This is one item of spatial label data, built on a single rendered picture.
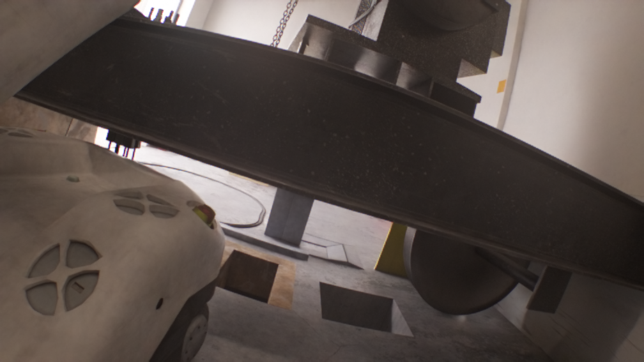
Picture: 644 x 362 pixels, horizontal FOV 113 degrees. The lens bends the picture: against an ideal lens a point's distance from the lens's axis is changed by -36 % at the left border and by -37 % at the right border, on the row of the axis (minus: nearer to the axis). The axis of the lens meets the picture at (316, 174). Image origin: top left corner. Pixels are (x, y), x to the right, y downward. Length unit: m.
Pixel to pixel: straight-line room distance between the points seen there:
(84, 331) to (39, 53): 0.28
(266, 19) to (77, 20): 3.37
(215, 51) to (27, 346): 0.60
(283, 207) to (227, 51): 1.07
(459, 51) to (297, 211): 1.07
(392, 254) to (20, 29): 1.62
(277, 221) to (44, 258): 1.36
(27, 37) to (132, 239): 0.24
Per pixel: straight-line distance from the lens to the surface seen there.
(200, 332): 0.64
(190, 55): 0.72
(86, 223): 0.41
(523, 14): 2.73
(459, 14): 1.15
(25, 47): 0.38
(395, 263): 1.69
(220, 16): 3.85
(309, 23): 1.03
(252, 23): 3.71
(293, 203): 1.62
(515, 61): 2.52
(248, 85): 0.67
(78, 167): 0.75
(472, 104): 1.24
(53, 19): 0.39
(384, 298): 1.37
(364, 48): 1.05
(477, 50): 1.33
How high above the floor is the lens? 0.50
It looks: 5 degrees down
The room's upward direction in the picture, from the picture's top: 18 degrees clockwise
